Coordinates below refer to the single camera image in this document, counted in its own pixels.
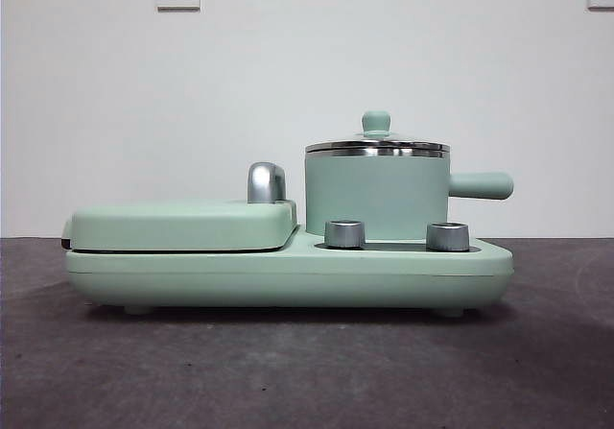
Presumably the glass lid green knob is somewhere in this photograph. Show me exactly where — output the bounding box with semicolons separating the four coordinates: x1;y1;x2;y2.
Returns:
305;108;453;154

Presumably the silver control knob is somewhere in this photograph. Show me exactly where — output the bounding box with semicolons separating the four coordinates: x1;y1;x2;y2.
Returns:
425;221;470;252
324;219;368;250

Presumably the green breakfast machine base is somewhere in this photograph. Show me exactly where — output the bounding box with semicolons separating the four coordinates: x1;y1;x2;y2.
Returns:
64;222;515;317

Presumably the green pot with handle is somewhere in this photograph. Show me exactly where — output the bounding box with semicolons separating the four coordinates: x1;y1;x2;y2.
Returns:
304;148;516;238

